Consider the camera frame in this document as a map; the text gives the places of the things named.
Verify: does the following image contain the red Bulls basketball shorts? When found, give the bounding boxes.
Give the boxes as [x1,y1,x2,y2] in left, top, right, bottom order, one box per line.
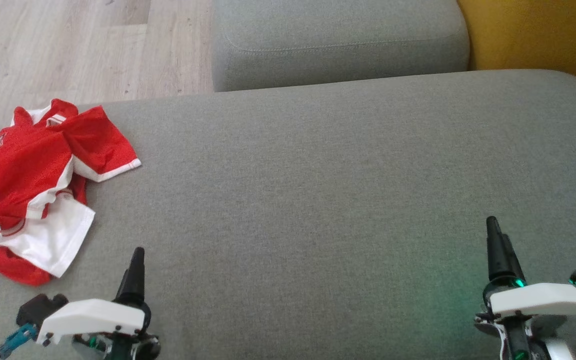
[0,98,142,221]

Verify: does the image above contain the teal left camera connector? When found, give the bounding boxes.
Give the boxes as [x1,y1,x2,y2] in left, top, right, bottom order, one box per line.
[0,323,38,360]

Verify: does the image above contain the grey sofa seat cushion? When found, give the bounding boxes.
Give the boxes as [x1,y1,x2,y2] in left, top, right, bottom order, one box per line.
[0,69,576,360]

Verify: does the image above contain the yellow cushion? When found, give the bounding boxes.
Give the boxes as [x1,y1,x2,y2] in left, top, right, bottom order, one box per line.
[457,0,576,96]

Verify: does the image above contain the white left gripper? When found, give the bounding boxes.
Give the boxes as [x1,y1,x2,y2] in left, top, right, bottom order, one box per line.
[35,247,152,347]

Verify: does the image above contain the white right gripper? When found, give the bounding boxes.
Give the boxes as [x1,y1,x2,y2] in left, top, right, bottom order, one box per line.
[486,216,576,321]

